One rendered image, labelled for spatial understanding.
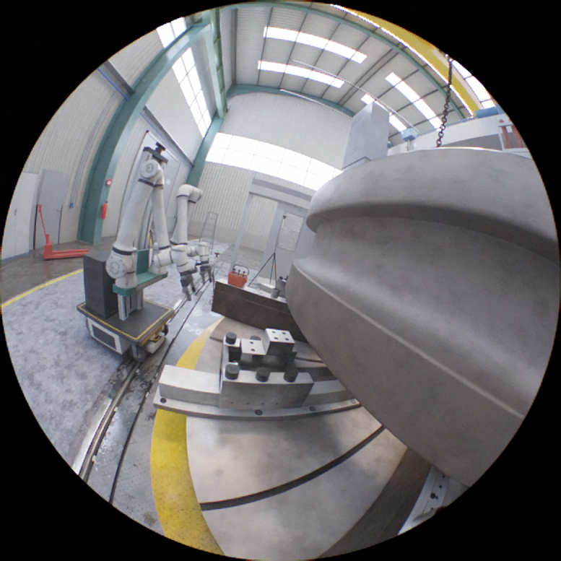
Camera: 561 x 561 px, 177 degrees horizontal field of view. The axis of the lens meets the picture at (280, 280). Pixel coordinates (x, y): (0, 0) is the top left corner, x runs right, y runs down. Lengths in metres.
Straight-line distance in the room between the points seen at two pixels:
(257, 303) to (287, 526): 1.83
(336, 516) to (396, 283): 1.09
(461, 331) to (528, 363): 0.29
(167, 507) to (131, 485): 0.22
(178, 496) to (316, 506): 0.70
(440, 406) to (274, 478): 0.76
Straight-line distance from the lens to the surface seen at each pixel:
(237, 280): 1.91
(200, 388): 1.05
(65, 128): 7.16
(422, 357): 0.54
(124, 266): 1.22
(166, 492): 1.30
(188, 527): 1.28
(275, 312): 1.88
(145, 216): 1.79
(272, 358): 0.90
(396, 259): 0.75
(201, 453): 1.02
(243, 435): 1.08
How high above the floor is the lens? 1.27
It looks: 12 degrees down
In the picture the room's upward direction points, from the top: 16 degrees clockwise
